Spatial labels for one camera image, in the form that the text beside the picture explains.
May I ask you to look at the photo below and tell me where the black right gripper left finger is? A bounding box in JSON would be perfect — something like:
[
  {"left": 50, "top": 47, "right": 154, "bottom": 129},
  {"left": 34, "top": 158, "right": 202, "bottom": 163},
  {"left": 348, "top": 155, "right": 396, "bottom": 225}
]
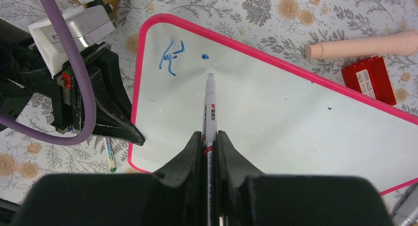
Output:
[{"left": 12, "top": 131, "right": 202, "bottom": 226}]

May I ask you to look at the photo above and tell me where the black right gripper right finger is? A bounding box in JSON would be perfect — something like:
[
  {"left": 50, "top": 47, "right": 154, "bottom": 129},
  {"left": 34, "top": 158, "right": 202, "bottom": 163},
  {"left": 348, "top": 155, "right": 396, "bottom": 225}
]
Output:
[{"left": 217, "top": 131, "right": 392, "bottom": 226}]

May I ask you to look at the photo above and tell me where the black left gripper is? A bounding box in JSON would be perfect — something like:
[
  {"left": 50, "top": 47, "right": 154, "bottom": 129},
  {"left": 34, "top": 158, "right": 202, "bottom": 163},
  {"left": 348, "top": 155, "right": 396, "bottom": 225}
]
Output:
[{"left": 51, "top": 43, "right": 145, "bottom": 146}]

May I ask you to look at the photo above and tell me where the pink framed whiteboard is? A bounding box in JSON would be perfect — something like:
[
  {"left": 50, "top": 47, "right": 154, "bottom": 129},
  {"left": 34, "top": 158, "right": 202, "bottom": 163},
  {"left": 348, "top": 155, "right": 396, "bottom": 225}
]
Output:
[{"left": 128, "top": 14, "right": 418, "bottom": 194}]

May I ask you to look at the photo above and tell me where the green capped marker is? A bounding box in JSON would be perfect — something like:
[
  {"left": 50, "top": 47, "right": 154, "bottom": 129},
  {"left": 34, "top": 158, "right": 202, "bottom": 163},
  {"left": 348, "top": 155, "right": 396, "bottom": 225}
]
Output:
[{"left": 105, "top": 137, "right": 117, "bottom": 173}]

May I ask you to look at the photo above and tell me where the silver toy microphone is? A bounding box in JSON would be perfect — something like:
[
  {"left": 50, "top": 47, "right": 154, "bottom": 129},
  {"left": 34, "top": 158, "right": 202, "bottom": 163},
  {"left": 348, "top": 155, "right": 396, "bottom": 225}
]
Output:
[{"left": 392, "top": 184, "right": 418, "bottom": 226}]

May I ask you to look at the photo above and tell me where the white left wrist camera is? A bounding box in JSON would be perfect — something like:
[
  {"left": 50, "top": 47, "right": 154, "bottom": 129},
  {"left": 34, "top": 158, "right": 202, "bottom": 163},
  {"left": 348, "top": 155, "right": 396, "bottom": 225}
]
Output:
[{"left": 28, "top": 5, "right": 115, "bottom": 77}]

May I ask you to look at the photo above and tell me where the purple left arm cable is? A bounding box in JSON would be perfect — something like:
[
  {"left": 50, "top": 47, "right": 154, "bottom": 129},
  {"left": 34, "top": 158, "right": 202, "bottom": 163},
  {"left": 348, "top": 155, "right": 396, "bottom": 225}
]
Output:
[{"left": 0, "top": 0, "right": 98, "bottom": 146}]

